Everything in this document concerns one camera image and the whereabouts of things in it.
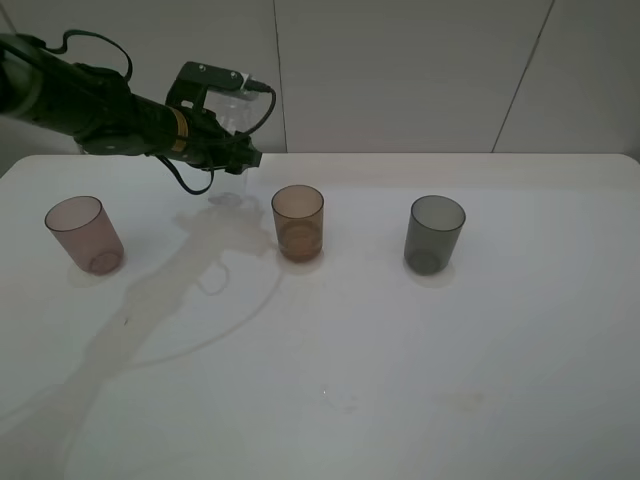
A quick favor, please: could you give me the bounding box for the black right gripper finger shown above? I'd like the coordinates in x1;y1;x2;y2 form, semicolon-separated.
214;137;262;175

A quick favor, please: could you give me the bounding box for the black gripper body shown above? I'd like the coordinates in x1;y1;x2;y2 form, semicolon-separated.
164;106;232;168

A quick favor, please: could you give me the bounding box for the clear plastic water bottle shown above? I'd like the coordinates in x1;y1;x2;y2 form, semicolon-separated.
204;88;257;207

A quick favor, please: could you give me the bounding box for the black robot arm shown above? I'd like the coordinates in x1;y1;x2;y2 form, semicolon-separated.
1;34;276;174

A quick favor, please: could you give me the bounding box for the orange translucent plastic cup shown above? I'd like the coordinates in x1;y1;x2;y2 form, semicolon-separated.
271;185;324;263

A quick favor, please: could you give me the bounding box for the pink translucent plastic cup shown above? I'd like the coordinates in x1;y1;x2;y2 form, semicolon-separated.
44;196;124;276

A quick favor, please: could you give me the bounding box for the grey translucent plastic cup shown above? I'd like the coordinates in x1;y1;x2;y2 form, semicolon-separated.
404;195;466;276

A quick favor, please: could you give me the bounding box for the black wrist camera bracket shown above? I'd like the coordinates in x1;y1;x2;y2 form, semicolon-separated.
165;62;256;111

